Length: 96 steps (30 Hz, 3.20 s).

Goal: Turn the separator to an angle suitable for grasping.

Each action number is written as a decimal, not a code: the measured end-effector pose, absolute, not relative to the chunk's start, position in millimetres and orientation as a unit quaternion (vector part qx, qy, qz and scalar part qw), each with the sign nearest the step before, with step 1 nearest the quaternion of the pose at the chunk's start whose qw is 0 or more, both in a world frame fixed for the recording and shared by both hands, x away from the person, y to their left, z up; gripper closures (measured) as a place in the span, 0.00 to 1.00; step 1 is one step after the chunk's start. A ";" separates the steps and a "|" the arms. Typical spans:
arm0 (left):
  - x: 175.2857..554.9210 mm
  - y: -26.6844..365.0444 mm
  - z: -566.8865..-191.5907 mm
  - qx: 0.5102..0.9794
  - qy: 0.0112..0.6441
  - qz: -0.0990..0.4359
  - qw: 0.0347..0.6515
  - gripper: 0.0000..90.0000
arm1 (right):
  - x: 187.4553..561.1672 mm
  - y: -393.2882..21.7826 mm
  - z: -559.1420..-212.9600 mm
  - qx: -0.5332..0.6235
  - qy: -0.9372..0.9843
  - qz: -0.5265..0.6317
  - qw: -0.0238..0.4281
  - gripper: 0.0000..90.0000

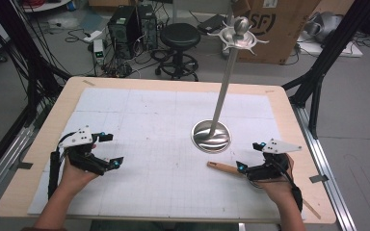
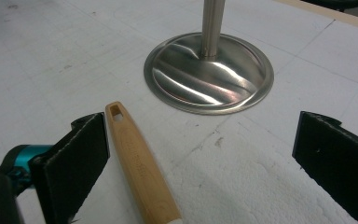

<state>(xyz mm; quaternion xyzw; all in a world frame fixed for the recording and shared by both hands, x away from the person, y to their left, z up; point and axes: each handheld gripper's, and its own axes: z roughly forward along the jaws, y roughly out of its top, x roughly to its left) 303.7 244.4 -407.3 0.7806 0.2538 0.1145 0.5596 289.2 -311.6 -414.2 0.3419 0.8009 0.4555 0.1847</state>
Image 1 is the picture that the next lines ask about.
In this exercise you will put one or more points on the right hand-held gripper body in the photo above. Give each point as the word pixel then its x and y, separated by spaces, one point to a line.
pixel 269 168

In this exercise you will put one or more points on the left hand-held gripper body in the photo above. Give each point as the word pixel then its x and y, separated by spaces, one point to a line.
pixel 83 156

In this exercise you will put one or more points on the wooden stick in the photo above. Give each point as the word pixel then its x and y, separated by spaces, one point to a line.
pixel 223 167

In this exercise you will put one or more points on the person's left hand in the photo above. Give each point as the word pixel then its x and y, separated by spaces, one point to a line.
pixel 74 177

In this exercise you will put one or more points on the person's right hand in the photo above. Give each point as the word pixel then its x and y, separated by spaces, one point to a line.
pixel 277 189

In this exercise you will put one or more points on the grey tape piece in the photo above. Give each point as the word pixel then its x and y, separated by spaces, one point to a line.
pixel 318 178
pixel 25 165

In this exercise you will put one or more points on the white grid mat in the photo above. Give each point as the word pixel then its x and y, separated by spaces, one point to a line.
pixel 160 128

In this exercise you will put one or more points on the thin wooden strip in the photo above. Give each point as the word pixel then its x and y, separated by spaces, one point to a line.
pixel 312 209

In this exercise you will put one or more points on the silver metal stand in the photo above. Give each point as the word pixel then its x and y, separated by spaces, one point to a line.
pixel 224 85

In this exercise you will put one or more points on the white device with green light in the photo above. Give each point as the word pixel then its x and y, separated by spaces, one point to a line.
pixel 98 51

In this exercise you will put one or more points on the white power strip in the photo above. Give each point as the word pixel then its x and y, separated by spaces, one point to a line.
pixel 92 36

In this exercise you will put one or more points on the large black computer tower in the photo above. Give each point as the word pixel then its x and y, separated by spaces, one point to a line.
pixel 122 30

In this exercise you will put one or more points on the slim black computer tower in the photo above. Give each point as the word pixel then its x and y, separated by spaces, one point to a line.
pixel 147 27

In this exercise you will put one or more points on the brown cardboard box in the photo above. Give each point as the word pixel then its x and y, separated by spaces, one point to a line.
pixel 285 29

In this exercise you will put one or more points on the white flat board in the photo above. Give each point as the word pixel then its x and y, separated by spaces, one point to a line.
pixel 330 48

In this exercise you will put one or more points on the black round stool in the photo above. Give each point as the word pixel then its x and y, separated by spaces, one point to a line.
pixel 179 37

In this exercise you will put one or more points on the black flat device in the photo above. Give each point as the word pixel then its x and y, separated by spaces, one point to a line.
pixel 211 24

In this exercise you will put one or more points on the silver grey rounded appliance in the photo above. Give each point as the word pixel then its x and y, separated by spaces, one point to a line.
pixel 324 25

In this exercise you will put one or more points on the aluminium rail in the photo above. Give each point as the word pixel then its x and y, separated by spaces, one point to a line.
pixel 3 160
pixel 326 173

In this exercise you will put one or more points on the black metal frame post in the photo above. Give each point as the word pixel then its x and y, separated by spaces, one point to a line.
pixel 327 54
pixel 22 54

